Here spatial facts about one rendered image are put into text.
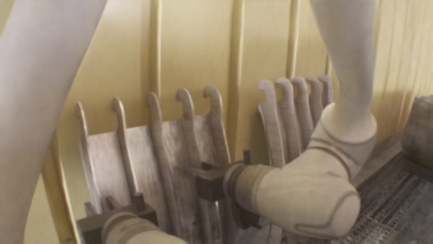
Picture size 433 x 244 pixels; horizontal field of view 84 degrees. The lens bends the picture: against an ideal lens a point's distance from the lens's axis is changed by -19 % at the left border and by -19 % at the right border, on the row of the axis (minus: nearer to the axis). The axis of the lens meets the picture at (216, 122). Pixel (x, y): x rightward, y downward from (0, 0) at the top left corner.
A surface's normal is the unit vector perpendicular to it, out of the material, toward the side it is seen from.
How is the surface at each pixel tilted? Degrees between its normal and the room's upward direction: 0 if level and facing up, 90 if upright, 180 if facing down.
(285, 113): 90
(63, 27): 90
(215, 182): 77
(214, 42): 90
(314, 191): 42
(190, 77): 90
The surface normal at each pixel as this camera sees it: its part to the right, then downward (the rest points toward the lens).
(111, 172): 0.57, -0.14
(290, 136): -0.79, 0.16
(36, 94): 0.73, 0.30
